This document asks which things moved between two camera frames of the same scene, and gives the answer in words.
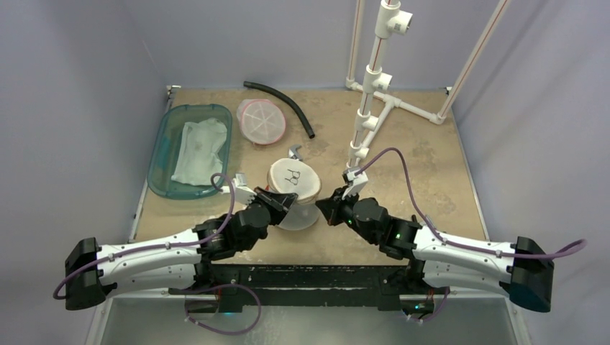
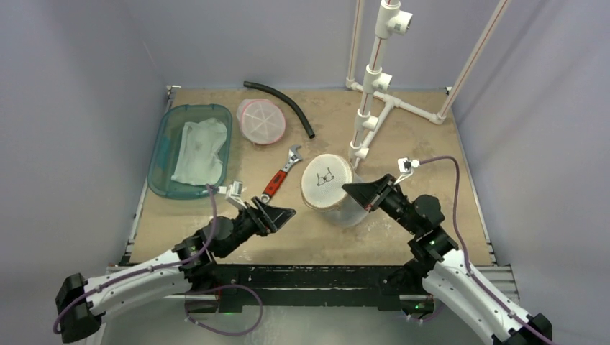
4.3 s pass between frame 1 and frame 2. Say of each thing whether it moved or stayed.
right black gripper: moved
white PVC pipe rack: stayed
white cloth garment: stayed
